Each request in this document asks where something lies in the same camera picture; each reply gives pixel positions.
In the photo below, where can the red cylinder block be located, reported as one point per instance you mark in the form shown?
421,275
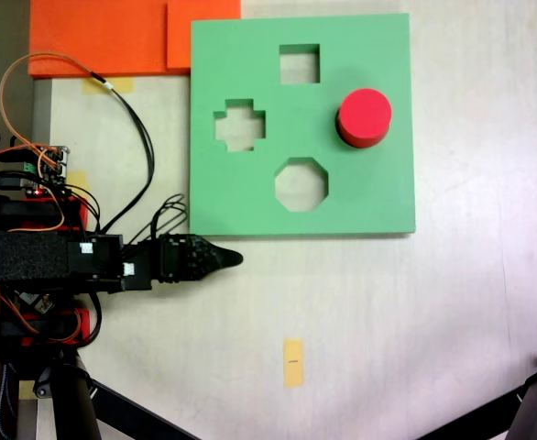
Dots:
364,114

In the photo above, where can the yellow masking tape piece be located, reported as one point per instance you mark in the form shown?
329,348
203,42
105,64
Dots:
25,389
122,84
80,179
293,366

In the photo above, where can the green shape sorting board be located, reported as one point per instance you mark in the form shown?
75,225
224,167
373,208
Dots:
305,183

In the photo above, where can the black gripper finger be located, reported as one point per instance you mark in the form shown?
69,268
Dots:
229,259

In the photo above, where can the thick black tripod leg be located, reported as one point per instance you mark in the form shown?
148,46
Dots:
73,412

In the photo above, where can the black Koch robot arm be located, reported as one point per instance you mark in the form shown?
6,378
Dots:
21,256

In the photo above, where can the dark circuit board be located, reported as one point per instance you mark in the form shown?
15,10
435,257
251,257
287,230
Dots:
32,300

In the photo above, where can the orange foam block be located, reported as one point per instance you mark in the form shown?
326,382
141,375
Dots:
112,36

